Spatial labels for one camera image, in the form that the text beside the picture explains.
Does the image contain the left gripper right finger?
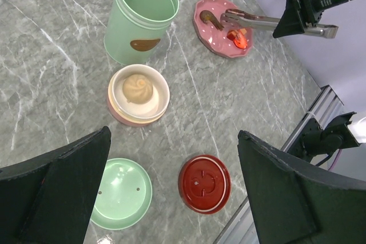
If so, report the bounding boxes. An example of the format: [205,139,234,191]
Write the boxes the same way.
[238,130,365,243]

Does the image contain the red shrimp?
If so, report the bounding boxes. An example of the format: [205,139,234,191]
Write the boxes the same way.
[226,29,248,50]

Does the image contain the stacked cream pink bowl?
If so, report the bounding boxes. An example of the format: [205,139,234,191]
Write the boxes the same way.
[107,64,170,127]

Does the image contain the pink dotted plate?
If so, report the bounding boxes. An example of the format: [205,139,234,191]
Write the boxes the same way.
[193,0,253,58]

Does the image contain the orange carrot piece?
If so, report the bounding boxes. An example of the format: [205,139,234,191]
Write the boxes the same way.
[239,28,247,36]

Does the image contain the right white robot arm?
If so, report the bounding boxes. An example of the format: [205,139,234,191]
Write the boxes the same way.
[273,0,365,166]

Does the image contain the green tin canister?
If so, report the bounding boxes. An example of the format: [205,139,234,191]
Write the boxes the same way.
[104,0,180,65]

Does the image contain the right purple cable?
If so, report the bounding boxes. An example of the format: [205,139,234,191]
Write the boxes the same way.
[314,149,343,172]

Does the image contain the red round lid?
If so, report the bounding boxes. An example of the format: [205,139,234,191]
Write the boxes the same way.
[178,154,231,215]

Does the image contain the brown meat slice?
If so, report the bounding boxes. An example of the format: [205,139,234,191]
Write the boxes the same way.
[200,10,224,31]

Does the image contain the green round lid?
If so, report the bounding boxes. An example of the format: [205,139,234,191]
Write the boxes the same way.
[90,158,153,230]

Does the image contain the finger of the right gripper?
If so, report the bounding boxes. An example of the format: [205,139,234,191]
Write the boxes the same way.
[273,0,305,38]

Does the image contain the beige steamed bun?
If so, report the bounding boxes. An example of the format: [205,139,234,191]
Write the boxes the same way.
[122,74,153,104]

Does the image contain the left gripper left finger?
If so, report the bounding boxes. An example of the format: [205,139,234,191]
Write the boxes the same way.
[1,126,111,243]

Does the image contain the metal tongs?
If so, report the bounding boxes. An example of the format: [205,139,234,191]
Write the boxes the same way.
[220,9,339,39]

